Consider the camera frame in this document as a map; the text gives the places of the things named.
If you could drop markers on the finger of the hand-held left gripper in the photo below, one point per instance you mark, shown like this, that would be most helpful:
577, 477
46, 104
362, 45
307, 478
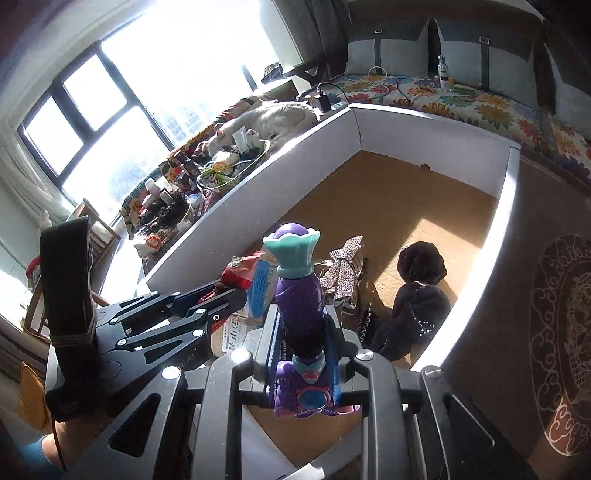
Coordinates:
196, 299
231, 302

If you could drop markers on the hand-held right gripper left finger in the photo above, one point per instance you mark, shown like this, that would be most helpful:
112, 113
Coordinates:
273, 350

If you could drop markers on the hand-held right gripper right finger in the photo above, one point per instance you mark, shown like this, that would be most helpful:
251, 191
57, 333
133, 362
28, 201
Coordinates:
333, 364

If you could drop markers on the red packet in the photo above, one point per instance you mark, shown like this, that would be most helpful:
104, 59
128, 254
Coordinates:
238, 272

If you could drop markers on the blue white cream carton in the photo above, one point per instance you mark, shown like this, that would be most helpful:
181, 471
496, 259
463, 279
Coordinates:
263, 286

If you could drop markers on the purple teal toy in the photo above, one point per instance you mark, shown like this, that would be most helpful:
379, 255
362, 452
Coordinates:
298, 295

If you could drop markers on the black fuzzy glove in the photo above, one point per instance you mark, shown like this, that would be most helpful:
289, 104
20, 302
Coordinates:
422, 261
415, 314

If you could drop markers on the rhinestone bow hair clip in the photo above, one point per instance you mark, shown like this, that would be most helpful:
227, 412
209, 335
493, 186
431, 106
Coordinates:
344, 263

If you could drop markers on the white cardboard box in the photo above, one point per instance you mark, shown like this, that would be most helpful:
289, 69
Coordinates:
277, 184

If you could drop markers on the person's left forearm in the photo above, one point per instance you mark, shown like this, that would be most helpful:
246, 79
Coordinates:
37, 457

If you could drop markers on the wooden chair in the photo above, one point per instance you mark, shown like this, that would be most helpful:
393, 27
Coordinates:
99, 235

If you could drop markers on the white red label bottle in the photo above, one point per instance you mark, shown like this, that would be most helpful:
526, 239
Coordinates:
150, 242

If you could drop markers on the round glass bowl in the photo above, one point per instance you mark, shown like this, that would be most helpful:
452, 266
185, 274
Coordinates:
178, 221

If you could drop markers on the oval glass bowl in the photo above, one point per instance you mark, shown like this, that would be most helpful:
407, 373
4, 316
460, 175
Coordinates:
231, 177

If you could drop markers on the window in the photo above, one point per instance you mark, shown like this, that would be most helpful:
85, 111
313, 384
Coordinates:
55, 129

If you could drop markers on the white cat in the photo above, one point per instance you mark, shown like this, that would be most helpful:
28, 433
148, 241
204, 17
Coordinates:
277, 117

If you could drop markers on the black charger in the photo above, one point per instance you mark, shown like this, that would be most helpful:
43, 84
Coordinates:
324, 100

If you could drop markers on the dark patterned cushion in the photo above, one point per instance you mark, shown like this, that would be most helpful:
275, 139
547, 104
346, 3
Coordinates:
273, 73

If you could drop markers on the grey curtain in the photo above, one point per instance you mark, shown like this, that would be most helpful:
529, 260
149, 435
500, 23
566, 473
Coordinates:
323, 27

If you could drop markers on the floral sofa cover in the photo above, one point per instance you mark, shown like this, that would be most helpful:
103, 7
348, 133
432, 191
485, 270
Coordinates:
461, 99

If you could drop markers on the grey sofa pillow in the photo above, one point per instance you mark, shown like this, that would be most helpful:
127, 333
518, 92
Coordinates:
572, 83
392, 50
498, 64

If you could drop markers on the small silver cap bottle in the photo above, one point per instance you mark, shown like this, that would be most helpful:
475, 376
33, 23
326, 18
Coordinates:
443, 74

